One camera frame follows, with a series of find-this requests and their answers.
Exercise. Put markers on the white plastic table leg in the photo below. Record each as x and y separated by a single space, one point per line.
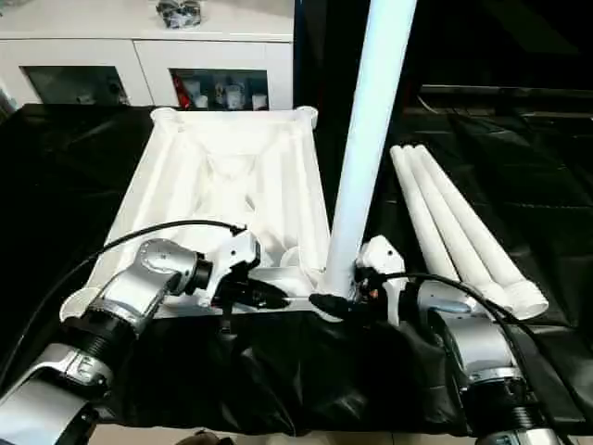
371 139
459 232
482 232
426 222

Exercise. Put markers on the white plastic table top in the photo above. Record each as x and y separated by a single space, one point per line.
222 176

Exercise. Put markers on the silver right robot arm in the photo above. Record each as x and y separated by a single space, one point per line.
473 352

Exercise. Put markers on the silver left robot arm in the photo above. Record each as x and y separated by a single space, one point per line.
130 297

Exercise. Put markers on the small white jar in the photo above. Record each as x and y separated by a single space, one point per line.
259 100
225 95

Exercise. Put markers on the small red bottle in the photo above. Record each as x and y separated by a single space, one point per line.
180 93

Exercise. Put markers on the glossy black mat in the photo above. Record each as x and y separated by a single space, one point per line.
56 176

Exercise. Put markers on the white cabinet with glass doors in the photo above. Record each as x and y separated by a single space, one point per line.
130 46

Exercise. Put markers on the grey metal clutter object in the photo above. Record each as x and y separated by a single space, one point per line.
180 12

